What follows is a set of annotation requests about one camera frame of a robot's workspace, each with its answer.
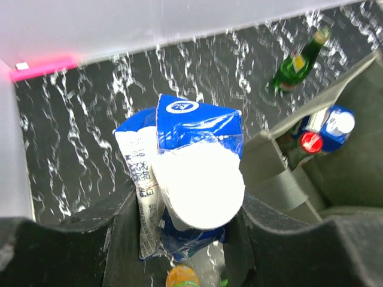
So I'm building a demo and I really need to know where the grey-green canvas bag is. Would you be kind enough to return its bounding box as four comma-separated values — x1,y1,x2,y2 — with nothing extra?
240,51,382,224

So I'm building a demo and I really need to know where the blue red juice carton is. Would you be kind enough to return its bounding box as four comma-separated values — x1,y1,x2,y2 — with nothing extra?
113,94,245,261

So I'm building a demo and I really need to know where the dark cola bottle red label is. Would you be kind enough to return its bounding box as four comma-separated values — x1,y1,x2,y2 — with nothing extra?
287,132,323,170

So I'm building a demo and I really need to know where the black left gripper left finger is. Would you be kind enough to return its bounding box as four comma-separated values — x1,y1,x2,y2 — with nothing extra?
1,181,144,286

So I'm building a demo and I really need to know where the Fontana pineapple juice carton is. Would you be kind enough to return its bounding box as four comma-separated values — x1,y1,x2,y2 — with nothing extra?
290,105,355,153

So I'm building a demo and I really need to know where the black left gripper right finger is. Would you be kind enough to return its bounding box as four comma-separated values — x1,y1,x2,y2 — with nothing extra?
224,195,382,286

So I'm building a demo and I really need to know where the green glass bottle gold cap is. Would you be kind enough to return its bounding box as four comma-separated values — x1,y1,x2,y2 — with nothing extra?
272,26,331,92

